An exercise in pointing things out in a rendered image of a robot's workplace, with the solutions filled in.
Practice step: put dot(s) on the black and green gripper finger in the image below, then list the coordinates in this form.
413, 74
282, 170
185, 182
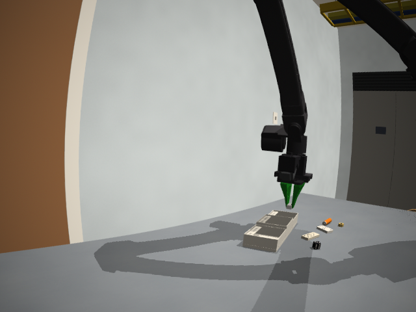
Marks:
296, 191
286, 188

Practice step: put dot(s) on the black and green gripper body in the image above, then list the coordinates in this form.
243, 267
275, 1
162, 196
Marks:
298, 179

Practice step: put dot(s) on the black die with white pips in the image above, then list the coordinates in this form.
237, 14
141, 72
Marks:
316, 245

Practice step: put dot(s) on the orange aa battery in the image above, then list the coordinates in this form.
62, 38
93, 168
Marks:
326, 222

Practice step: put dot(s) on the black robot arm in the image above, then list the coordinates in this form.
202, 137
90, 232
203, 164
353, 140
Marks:
375, 14

